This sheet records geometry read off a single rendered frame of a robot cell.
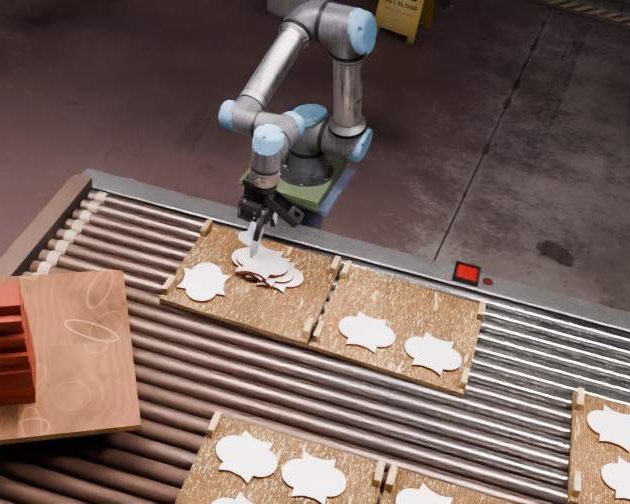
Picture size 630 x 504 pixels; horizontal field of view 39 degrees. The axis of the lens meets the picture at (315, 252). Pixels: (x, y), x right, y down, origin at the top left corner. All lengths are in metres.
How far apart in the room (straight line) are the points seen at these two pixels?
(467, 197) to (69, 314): 2.79
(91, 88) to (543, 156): 2.51
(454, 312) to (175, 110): 2.76
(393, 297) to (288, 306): 0.30
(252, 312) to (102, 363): 0.47
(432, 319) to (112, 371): 0.88
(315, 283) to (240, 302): 0.23
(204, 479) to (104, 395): 0.29
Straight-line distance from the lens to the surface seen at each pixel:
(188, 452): 2.07
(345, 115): 2.68
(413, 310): 2.45
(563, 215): 4.67
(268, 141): 2.18
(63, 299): 2.23
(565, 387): 2.42
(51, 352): 2.11
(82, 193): 2.73
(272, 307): 2.37
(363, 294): 2.46
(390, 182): 4.55
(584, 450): 2.27
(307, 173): 2.86
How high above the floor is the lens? 2.58
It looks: 40 degrees down
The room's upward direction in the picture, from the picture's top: 9 degrees clockwise
